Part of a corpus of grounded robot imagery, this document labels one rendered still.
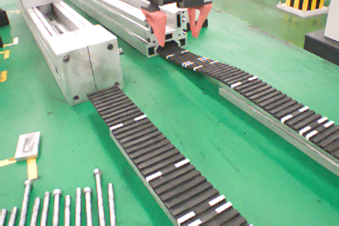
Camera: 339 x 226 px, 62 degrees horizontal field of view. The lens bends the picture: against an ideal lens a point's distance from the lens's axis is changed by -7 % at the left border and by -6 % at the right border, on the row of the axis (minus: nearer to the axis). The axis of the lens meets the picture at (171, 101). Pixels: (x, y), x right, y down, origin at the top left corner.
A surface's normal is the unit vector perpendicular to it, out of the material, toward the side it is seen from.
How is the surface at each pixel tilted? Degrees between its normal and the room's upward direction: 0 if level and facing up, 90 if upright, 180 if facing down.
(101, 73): 90
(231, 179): 0
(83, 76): 90
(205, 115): 0
